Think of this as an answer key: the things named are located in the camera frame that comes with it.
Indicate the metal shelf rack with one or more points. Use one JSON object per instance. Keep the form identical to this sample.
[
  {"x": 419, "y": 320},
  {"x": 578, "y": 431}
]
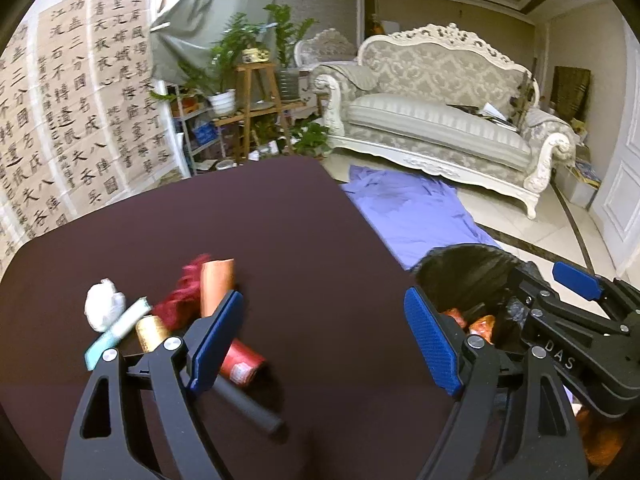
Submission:
[{"x": 187, "y": 130}]

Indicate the small green floor plant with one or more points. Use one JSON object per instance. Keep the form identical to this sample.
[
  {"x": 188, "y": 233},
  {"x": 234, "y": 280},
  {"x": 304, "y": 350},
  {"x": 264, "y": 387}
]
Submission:
[{"x": 312, "y": 140}]

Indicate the black bag lined trash bin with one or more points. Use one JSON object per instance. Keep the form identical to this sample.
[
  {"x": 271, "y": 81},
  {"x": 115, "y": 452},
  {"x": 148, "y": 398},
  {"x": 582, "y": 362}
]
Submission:
[{"x": 465, "y": 275}]

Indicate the white flowerpot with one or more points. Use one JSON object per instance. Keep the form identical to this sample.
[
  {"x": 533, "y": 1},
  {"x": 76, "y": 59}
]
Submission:
[{"x": 222, "y": 102}]

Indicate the green fern plant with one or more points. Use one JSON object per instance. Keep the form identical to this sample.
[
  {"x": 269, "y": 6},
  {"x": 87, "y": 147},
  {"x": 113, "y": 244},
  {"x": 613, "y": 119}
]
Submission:
[{"x": 235, "y": 40}]

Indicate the white crumpled tissue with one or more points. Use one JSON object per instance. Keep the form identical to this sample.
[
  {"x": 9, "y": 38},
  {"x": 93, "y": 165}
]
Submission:
[{"x": 102, "y": 305}]

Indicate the dark patterned panel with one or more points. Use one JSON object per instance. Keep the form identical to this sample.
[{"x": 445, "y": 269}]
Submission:
[{"x": 572, "y": 92}]

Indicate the blue plastic crate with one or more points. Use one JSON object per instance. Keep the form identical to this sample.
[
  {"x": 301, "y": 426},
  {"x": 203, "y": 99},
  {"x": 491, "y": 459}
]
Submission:
[{"x": 205, "y": 133}]

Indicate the orange brown crumpled object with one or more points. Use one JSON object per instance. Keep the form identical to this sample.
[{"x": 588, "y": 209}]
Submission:
[{"x": 600, "y": 440}]

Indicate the grey storage box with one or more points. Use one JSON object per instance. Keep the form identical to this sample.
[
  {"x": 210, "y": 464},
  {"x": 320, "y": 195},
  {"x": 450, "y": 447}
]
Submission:
[{"x": 577, "y": 187}]

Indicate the orange plastic bag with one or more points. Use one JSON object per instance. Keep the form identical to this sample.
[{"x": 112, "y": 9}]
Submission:
[{"x": 482, "y": 327}]

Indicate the gold label small bottle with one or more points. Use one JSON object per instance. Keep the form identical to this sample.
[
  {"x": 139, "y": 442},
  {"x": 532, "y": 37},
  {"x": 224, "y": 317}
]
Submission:
[{"x": 150, "y": 332}]

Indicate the dark toy gun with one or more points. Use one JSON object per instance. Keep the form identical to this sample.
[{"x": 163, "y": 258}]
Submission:
[{"x": 525, "y": 95}]

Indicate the purple floor cloth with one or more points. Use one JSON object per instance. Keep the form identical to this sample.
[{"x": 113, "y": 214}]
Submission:
[{"x": 410, "y": 210}]

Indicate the red crumpled mesh net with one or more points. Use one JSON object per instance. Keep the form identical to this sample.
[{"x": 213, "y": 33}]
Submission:
[{"x": 177, "y": 300}]

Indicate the white teal squeeze tube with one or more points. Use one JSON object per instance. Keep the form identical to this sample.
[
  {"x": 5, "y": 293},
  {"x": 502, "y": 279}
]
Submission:
[{"x": 120, "y": 330}]

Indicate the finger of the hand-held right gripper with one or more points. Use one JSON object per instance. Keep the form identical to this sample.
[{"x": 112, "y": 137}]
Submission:
[
  {"x": 530, "y": 287},
  {"x": 577, "y": 280}
]

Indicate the white ornate armchair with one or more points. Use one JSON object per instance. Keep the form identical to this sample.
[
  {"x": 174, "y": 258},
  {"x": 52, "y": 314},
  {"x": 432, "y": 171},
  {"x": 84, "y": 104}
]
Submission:
[{"x": 327, "y": 42}]

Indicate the grey hanging cloth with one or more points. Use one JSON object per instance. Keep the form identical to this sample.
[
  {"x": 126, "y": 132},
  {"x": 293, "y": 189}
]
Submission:
[{"x": 210, "y": 15}]

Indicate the tall green potted plant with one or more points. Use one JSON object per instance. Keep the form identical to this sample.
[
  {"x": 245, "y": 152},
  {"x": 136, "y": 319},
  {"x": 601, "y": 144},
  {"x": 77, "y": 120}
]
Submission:
[{"x": 287, "y": 35}]

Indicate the wooden plant stand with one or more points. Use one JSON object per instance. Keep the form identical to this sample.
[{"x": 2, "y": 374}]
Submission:
[{"x": 250, "y": 90}]

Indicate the red cylindrical bottle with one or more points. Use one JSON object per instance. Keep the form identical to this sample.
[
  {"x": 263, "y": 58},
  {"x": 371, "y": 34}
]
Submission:
[{"x": 245, "y": 362}]

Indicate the grey striped sofa throw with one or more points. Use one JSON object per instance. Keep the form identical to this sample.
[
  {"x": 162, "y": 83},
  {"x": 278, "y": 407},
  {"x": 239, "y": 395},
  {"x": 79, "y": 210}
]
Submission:
[{"x": 350, "y": 77}]

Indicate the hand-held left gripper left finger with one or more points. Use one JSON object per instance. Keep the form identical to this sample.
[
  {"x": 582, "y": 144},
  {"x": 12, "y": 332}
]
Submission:
[{"x": 215, "y": 340}]

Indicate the white panelled door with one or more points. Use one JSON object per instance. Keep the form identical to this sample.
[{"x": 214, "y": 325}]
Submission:
[{"x": 622, "y": 185}]

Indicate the red plastic bag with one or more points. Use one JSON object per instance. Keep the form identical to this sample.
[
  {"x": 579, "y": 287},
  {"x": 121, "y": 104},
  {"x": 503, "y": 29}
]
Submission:
[{"x": 452, "y": 316}]

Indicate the white paper sheet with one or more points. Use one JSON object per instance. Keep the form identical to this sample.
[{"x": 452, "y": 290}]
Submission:
[{"x": 492, "y": 111}]

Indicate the black tube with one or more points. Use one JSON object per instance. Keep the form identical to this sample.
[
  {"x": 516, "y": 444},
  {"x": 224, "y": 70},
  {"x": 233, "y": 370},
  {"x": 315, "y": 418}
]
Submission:
[{"x": 250, "y": 405}]

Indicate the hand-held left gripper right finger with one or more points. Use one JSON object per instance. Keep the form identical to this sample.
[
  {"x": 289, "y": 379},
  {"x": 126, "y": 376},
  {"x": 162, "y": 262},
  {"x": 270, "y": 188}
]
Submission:
[{"x": 432, "y": 342}]

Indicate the white ornate grey sofa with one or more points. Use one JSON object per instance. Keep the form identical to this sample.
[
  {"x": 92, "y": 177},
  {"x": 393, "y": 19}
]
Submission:
[{"x": 425, "y": 120}]

